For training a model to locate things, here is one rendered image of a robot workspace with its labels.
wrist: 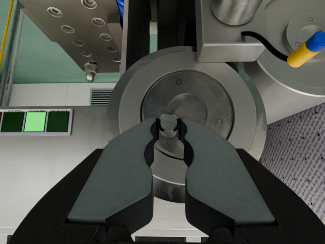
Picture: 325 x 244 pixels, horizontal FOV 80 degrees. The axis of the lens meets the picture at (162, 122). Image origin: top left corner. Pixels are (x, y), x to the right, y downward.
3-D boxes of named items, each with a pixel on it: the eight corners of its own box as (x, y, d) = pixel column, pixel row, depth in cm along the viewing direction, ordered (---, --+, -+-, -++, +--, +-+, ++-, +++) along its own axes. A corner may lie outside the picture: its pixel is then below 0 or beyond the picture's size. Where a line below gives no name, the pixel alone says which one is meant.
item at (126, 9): (132, -87, 24) (126, 48, 20) (150, 35, 47) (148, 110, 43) (128, -87, 24) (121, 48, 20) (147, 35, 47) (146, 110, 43)
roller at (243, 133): (279, 87, 16) (218, 215, 15) (212, 133, 42) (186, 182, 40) (161, 30, 18) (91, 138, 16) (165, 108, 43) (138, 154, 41)
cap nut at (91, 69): (95, 63, 52) (94, 78, 51) (100, 69, 55) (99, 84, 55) (81, 63, 52) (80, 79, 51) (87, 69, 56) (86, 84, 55)
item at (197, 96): (253, 113, 16) (186, 179, 15) (243, 118, 18) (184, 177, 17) (187, 53, 17) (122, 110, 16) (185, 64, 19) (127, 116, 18)
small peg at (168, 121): (181, 114, 13) (176, 135, 13) (179, 123, 16) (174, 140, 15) (161, 110, 13) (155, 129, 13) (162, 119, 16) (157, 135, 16)
